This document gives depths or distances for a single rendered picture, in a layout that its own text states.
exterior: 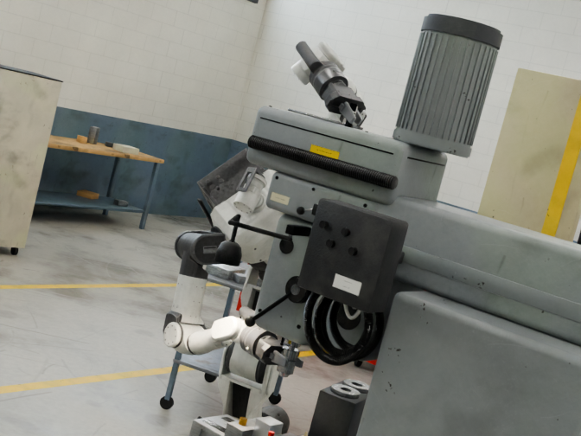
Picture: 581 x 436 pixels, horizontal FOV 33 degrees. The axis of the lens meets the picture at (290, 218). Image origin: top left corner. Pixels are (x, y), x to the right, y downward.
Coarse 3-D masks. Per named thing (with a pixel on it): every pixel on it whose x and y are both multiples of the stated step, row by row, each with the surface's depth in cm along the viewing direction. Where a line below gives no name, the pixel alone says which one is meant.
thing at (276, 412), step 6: (264, 408) 377; (270, 408) 378; (276, 408) 380; (282, 408) 383; (264, 414) 372; (270, 414) 372; (276, 414) 375; (282, 414) 379; (282, 420) 376; (288, 420) 382; (288, 426) 381; (282, 432) 374
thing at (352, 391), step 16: (336, 384) 300; (352, 384) 304; (320, 400) 294; (336, 400) 292; (352, 400) 292; (320, 416) 294; (336, 416) 292; (352, 416) 290; (320, 432) 294; (336, 432) 292; (352, 432) 294
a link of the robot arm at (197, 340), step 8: (184, 328) 299; (192, 328) 301; (200, 328) 304; (184, 336) 297; (192, 336) 296; (200, 336) 294; (208, 336) 291; (184, 344) 297; (192, 344) 295; (200, 344) 293; (208, 344) 291; (184, 352) 299; (192, 352) 297; (200, 352) 295; (208, 352) 295
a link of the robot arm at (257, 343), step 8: (256, 328) 277; (248, 336) 276; (256, 336) 274; (264, 336) 275; (272, 336) 276; (248, 344) 275; (256, 344) 274; (264, 344) 269; (272, 344) 268; (248, 352) 276; (256, 352) 272; (264, 352) 266; (272, 352) 268; (280, 352) 269; (264, 360) 266
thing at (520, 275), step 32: (416, 224) 235; (448, 224) 230; (480, 224) 226; (512, 224) 242; (416, 256) 234; (448, 256) 230; (480, 256) 225; (512, 256) 221; (544, 256) 217; (576, 256) 213; (448, 288) 229; (480, 288) 225; (512, 288) 220; (544, 288) 216; (576, 288) 212; (512, 320) 221; (544, 320) 216; (576, 320) 212
